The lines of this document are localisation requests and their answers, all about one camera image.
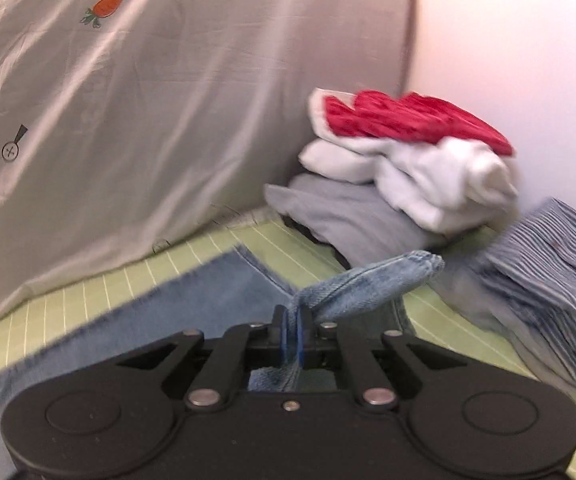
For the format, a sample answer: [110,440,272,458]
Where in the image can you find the green grid cutting mat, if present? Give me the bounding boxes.
[0,219,576,480]

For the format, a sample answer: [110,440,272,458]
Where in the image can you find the red knit garment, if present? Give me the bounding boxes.
[323,90,515,157]

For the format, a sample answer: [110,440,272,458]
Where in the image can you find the grey folded garment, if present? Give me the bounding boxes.
[264,174,460,269]

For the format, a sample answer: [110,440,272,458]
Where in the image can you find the light blue folded shirt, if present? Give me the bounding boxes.
[429,252,576,393]

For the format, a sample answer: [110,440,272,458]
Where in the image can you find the white foam board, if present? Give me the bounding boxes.
[408,0,576,210]

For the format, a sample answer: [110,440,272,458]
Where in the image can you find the black crumpled garment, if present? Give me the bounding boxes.
[281,216,352,270]

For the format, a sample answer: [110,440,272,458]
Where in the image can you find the grey printed backdrop cloth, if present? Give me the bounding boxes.
[0,0,414,318]

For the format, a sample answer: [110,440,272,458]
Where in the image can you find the blue denim jeans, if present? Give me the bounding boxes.
[0,246,444,479]

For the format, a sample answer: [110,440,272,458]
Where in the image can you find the blue plaid folded shirt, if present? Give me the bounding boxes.
[474,198,576,386]

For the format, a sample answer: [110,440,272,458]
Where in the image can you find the white folded garment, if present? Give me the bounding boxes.
[299,88,518,234]

